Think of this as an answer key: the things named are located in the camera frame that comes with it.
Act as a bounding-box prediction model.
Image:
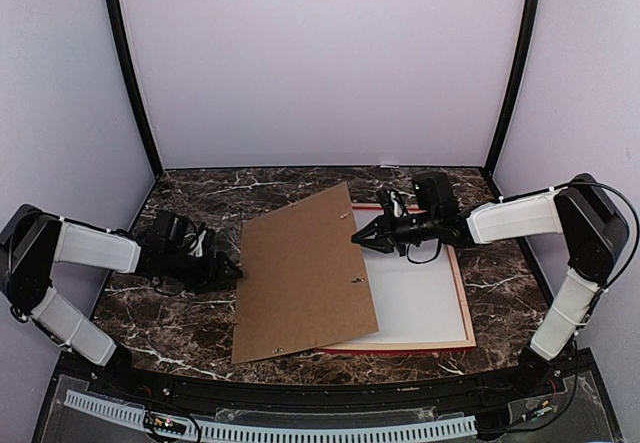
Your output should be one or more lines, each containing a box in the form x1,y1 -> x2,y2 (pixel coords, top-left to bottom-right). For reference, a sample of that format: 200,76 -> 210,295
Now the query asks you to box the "black enclosure post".
105,0 -> 164,179
484,0 -> 539,176

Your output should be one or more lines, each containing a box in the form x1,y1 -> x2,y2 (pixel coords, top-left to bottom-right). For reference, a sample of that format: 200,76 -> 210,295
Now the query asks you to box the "white slotted cable duct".
63,390 -> 478,442

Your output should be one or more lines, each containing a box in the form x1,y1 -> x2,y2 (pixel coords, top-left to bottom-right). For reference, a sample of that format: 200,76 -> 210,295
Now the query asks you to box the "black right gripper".
353,205 -> 440,256

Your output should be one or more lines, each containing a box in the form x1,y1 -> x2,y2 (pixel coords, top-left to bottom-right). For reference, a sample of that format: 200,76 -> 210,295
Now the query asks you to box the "black right enclosure post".
484,0 -> 539,176

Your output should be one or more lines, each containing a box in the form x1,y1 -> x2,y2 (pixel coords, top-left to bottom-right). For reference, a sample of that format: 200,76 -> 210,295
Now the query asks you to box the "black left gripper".
165,248 -> 243,295

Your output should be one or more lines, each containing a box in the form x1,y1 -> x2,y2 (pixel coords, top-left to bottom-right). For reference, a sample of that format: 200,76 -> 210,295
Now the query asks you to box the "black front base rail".
54,350 -> 596,414

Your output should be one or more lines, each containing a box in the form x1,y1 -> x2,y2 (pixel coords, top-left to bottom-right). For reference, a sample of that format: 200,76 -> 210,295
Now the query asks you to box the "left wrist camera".
146,210 -> 215,258

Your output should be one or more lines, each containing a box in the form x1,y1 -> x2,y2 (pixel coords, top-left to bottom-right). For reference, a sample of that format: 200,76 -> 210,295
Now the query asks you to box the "black left enclosure post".
105,0 -> 164,179

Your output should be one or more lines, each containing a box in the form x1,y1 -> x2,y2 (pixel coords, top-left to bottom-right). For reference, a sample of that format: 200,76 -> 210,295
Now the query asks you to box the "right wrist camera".
377,170 -> 459,219

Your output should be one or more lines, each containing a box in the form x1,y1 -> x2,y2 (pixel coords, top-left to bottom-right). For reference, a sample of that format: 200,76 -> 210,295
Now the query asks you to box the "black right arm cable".
569,177 -> 629,299

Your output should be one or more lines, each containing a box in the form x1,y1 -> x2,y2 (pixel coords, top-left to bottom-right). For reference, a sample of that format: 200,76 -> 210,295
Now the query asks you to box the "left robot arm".
1,204 -> 243,399

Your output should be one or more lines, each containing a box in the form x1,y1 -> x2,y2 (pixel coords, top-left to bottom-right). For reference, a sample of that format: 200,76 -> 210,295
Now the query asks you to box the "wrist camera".
146,210 -> 215,258
377,170 -> 459,219

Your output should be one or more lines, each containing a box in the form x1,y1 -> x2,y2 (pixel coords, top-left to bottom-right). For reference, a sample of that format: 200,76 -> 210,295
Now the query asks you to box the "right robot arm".
351,171 -> 639,397

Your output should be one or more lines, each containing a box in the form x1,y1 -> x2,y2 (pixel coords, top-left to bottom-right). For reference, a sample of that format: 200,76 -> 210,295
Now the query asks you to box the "brown cardboard backing board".
231,183 -> 379,364

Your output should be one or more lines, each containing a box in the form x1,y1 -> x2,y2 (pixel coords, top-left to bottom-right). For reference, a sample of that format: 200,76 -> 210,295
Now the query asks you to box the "canyon photo print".
334,207 -> 469,345

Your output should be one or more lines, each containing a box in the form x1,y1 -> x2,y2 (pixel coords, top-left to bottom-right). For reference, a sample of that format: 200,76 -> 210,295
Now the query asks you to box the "red wooden picture frame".
319,201 -> 476,359

